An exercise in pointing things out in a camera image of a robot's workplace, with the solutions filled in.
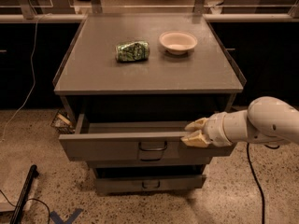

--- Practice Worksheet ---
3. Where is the black floor cable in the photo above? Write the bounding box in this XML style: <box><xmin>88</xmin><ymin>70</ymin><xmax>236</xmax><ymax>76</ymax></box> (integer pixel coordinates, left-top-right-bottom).
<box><xmin>246</xmin><ymin>142</ymin><xmax>281</xmax><ymax>224</ymax></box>

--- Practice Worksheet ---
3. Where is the grey bottom drawer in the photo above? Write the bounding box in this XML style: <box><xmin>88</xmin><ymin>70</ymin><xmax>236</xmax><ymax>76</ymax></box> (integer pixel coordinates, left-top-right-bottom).
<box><xmin>94</xmin><ymin>175</ymin><xmax>206</xmax><ymax>194</ymax></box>

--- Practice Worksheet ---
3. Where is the crushed green soda can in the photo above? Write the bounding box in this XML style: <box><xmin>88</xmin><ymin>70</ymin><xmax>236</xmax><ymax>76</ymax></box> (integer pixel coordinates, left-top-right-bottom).
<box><xmin>115</xmin><ymin>40</ymin><xmax>150</xmax><ymax>63</ymax></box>

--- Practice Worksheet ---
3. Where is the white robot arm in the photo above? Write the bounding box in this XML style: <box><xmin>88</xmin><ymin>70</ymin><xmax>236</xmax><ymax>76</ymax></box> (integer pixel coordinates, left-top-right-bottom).
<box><xmin>181</xmin><ymin>96</ymin><xmax>299</xmax><ymax>147</ymax></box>

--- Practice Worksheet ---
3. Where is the grey metal drawer cabinet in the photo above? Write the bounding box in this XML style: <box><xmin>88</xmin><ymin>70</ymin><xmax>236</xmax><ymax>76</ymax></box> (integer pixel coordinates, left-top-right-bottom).
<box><xmin>54</xmin><ymin>13</ymin><xmax>246</xmax><ymax>181</ymax></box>

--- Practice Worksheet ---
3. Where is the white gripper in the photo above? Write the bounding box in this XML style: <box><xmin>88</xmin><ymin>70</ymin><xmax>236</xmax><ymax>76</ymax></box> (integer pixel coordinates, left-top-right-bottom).
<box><xmin>181</xmin><ymin>112</ymin><xmax>232</xmax><ymax>147</ymax></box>

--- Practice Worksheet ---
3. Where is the blue tape cross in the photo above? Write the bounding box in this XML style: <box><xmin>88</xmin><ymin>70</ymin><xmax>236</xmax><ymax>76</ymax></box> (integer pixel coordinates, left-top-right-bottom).
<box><xmin>50</xmin><ymin>207</ymin><xmax>84</xmax><ymax>224</ymax></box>

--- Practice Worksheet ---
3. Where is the grey top drawer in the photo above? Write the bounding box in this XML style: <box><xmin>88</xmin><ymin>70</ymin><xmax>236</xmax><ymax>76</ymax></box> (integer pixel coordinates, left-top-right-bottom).
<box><xmin>58</xmin><ymin>96</ymin><xmax>237</xmax><ymax>162</ymax></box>

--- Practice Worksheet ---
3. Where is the thin black floor wire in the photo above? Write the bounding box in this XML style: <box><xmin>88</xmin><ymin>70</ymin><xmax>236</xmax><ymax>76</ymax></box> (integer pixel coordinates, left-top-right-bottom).
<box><xmin>0</xmin><ymin>189</ymin><xmax>51</xmax><ymax>224</ymax></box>

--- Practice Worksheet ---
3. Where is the white hanging cable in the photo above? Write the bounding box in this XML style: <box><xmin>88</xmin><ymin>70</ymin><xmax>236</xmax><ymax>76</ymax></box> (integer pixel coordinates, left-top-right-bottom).
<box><xmin>0</xmin><ymin>13</ymin><xmax>48</xmax><ymax>142</ymax></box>

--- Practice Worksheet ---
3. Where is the black bar on floor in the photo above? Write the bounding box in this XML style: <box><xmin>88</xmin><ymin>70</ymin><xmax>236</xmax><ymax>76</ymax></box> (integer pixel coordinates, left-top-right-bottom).
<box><xmin>9</xmin><ymin>164</ymin><xmax>38</xmax><ymax>224</ymax></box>

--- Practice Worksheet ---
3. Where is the wire basket behind cabinet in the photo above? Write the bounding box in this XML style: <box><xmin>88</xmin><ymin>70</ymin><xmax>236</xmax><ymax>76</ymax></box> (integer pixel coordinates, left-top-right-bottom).
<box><xmin>50</xmin><ymin>109</ymin><xmax>75</xmax><ymax>134</ymax></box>

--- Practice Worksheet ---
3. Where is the grey drawer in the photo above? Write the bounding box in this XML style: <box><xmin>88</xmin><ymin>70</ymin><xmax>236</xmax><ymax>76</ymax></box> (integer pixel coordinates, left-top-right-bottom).
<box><xmin>94</xmin><ymin>175</ymin><xmax>206</xmax><ymax>194</ymax></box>
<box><xmin>87</xmin><ymin>157</ymin><xmax>212</xmax><ymax>168</ymax></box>
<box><xmin>58</xmin><ymin>96</ymin><xmax>237</xmax><ymax>162</ymax></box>

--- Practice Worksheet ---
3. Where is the grey middle drawer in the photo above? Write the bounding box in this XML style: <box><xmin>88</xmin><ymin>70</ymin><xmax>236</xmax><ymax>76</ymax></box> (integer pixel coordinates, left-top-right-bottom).
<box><xmin>87</xmin><ymin>157</ymin><xmax>212</xmax><ymax>168</ymax></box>

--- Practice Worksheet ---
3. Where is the white paper bowl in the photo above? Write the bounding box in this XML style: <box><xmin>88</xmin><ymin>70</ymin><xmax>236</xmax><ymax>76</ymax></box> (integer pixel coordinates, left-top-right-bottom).
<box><xmin>159</xmin><ymin>31</ymin><xmax>198</xmax><ymax>55</ymax></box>

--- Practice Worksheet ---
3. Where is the long dark lab bench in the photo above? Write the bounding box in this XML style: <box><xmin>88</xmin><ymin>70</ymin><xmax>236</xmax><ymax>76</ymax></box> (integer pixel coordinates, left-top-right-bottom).
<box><xmin>0</xmin><ymin>22</ymin><xmax>299</xmax><ymax>109</ymax></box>

